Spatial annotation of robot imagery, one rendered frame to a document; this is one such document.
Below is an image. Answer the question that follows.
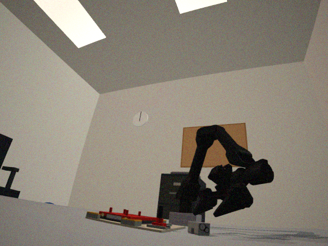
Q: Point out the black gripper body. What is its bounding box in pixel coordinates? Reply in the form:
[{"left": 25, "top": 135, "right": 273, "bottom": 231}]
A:
[{"left": 197, "top": 176, "right": 253, "bottom": 208}]

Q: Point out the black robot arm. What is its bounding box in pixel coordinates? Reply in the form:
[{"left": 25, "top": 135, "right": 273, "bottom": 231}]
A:
[{"left": 175, "top": 125, "right": 274, "bottom": 213}]

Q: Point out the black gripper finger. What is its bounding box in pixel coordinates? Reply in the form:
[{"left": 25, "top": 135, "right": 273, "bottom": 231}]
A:
[
  {"left": 213, "top": 189, "right": 245, "bottom": 217},
  {"left": 193, "top": 192, "right": 213, "bottom": 215}
]

